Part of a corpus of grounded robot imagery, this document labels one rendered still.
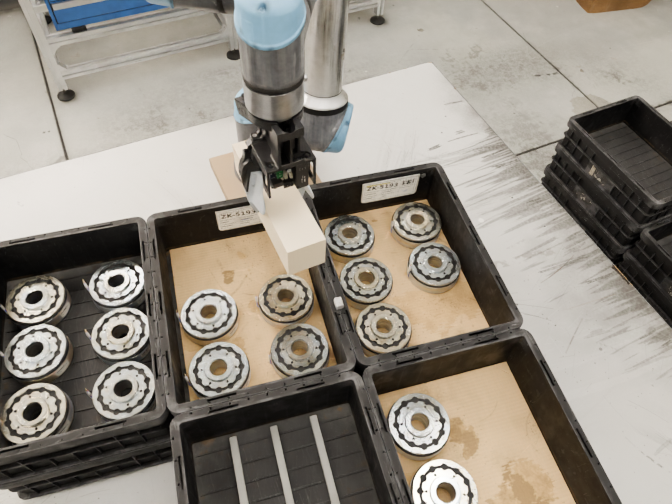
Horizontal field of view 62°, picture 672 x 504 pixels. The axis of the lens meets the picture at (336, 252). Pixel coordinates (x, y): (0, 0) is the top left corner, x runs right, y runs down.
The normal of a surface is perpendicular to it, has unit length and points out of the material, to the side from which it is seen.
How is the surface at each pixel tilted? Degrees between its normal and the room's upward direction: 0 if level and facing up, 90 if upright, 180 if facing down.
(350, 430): 0
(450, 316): 0
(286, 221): 0
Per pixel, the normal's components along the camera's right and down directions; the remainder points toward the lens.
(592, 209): -0.90, 0.32
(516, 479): 0.04, -0.58
